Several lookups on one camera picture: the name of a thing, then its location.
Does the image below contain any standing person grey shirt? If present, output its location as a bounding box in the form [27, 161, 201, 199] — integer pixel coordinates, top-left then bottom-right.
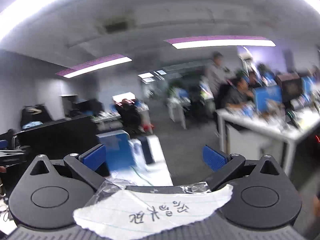
[205, 51, 231, 100]

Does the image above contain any blue desk divider panel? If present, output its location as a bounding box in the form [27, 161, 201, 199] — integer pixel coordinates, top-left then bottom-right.
[97, 129, 135, 172]

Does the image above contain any handwritten paper label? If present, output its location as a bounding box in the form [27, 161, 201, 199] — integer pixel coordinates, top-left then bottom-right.
[73, 184, 233, 239]

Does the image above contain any black computer monitor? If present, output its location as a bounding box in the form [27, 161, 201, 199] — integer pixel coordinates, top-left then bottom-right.
[17, 116, 99, 159]

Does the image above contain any seated person grey shirt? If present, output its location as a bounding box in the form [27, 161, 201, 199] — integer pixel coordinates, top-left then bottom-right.
[221, 77, 253, 109]

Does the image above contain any white office desk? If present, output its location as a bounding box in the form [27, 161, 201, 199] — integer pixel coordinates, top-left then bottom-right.
[216, 109, 319, 176]

